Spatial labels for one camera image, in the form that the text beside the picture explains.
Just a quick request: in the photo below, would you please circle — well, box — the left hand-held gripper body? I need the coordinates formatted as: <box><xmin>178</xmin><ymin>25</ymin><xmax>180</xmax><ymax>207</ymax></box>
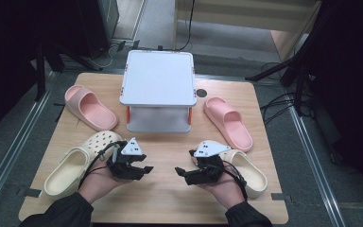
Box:
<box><xmin>106</xmin><ymin>136</ymin><xmax>147</xmax><ymax>180</ymax></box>

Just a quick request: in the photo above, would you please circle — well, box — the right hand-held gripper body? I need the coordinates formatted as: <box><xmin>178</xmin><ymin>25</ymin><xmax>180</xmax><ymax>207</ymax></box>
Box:
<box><xmin>188</xmin><ymin>140</ymin><xmax>232</xmax><ymax>185</ymax></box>

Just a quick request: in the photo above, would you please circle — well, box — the pink slide slipper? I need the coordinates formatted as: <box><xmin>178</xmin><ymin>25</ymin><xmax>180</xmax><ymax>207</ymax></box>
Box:
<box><xmin>63</xmin><ymin>84</ymin><xmax>119</xmax><ymax>132</ymax></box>
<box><xmin>203</xmin><ymin>96</ymin><xmax>254</xmax><ymax>153</ymax></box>

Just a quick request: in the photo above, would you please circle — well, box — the cream clog shoe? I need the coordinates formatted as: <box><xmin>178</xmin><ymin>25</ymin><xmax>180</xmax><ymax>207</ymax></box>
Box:
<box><xmin>43</xmin><ymin>130</ymin><xmax>124</xmax><ymax>201</ymax></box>
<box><xmin>191</xmin><ymin>141</ymin><xmax>268</xmax><ymax>200</ymax></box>

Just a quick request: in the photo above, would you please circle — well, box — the white shoe rack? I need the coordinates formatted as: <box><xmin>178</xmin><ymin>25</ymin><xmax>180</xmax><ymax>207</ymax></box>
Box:
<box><xmin>119</xmin><ymin>49</ymin><xmax>199</xmax><ymax>134</ymax></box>

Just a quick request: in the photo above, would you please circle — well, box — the person's right hand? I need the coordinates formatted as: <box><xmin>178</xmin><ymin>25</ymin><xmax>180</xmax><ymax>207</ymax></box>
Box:
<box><xmin>198</xmin><ymin>168</ymin><xmax>247</xmax><ymax>210</ymax></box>

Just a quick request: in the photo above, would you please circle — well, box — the person's left hand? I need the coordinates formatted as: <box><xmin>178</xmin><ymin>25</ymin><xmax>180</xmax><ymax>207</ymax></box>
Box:
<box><xmin>78</xmin><ymin>160</ymin><xmax>134</xmax><ymax>204</ymax></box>

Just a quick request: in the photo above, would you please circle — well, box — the black tape strip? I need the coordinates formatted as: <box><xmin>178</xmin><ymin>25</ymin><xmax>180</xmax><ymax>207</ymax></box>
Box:
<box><xmin>270</xmin><ymin>192</ymin><xmax>293</xmax><ymax>203</ymax></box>
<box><xmin>16</xmin><ymin>187</ymin><xmax>43</xmax><ymax>199</ymax></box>

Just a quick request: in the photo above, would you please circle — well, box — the black metal stand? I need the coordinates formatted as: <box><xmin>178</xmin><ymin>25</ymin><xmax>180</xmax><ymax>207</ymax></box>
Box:
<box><xmin>245</xmin><ymin>18</ymin><xmax>321</xmax><ymax>116</ymax></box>
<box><xmin>32</xmin><ymin>34</ymin><xmax>104</xmax><ymax>102</ymax></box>

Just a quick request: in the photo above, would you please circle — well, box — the dark cabinet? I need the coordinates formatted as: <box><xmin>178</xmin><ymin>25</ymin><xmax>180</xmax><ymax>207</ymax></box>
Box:
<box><xmin>75</xmin><ymin>0</ymin><xmax>121</xmax><ymax>60</ymax></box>

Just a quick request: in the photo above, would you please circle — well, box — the light wooden cabinet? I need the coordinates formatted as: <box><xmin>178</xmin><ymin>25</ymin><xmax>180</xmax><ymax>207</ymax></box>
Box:
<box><xmin>172</xmin><ymin>0</ymin><xmax>324</xmax><ymax>62</ymax></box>

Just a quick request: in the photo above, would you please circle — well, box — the left hand-held gripper black cable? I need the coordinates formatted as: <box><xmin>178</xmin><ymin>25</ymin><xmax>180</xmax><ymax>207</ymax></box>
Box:
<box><xmin>78</xmin><ymin>140</ymin><xmax>128</xmax><ymax>190</ymax></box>

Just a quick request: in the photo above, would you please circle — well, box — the hand-held gripper black cable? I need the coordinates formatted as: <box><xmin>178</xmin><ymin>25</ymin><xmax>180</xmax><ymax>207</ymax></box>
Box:
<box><xmin>219</xmin><ymin>160</ymin><xmax>249</xmax><ymax>201</ymax></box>
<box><xmin>78</xmin><ymin>140</ymin><xmax>128</xmax><ymax>190</ymax></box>

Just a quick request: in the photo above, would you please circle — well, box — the right hand-held gripper black cable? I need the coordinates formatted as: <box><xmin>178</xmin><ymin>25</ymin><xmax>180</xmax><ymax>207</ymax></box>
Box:
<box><xmin>219</xmin><ymin>160</ymin><xmax>249</xmax><ymax>201</ymax></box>

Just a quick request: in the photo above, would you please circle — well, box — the bundle of black floor cables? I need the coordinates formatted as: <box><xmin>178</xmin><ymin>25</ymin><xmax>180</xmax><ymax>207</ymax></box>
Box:
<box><xmin>259</xmin><ymin>61</ymin><xmax>315</xmax><ymax>126</ymax></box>

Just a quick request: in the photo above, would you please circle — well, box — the thin white cable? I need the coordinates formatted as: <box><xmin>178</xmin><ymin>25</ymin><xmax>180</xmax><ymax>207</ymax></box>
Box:
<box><xmin>88</xmin><ymin>46</ymin><xmax>115</xmax><ymax>69</ymax></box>

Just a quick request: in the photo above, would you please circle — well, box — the metal floor rail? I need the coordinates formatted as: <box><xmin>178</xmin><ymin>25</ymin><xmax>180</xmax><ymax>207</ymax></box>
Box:
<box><xmin>287</xmin><ymin>105</ymin><xmax>348</xmax><ymax>227</ymax></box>
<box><xmin>0</xmin><ymin>72</ymin><xmax>57</xmax><ymax>216</ymax></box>

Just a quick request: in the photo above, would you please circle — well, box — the hanging black cable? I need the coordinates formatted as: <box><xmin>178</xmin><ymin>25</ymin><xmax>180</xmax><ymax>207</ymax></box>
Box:
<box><xmin>175</xmin><ymin>0</ymin><xmax>197</xmax><ymax>52</ymax></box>

